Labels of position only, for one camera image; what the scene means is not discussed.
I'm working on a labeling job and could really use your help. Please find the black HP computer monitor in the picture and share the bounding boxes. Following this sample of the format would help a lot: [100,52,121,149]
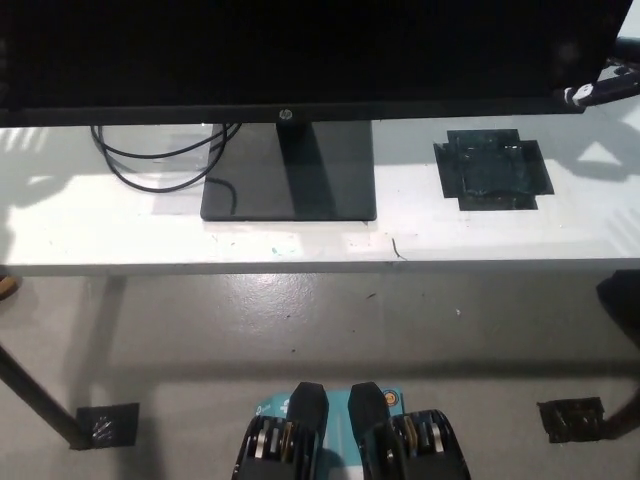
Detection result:
[0,0,627,222]

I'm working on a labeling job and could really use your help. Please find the black tape patch on table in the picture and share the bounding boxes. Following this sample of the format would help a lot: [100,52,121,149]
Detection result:
[431,128,556,212]

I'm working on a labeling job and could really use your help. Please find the black rounded object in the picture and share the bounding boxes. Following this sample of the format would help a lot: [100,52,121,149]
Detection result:
[595,269,640,347]

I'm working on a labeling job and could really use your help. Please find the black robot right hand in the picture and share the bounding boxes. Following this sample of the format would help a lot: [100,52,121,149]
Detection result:
[559,36,640,109]

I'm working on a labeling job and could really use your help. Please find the brown wooden object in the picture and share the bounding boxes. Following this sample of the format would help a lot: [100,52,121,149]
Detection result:
[0,272,22,302]

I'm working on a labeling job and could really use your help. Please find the black floor tape patch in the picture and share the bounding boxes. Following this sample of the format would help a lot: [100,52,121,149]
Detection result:
[536,396,607,445]
[75,401,142,450]

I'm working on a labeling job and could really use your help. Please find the black monitor cable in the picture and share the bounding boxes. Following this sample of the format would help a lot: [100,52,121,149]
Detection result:
[89,121,241,194]
[97,121,236,174]

